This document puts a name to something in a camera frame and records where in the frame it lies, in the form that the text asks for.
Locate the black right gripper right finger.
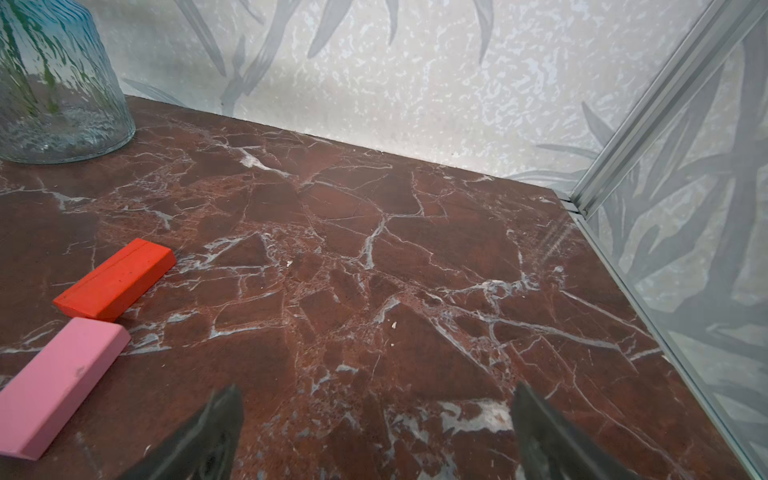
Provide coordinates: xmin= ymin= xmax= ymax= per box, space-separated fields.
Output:
xmin=510 ymin=381 xmax=639 ymax=479

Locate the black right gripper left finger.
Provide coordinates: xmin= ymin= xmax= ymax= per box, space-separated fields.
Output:
xmin=120 ymin=384 xmax=244 ymax=479

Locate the blue glass vase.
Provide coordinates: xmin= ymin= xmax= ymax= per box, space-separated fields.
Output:
xmin=1 ymin=1 xmax=135 ymax=165

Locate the long red block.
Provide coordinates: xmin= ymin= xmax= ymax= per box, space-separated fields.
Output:
xmin=53 ymin=239 xmax=176 ymax=322

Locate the light pink block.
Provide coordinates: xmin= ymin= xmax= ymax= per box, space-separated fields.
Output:
xmin=1 ymin=317 xmax=130 ymax=460

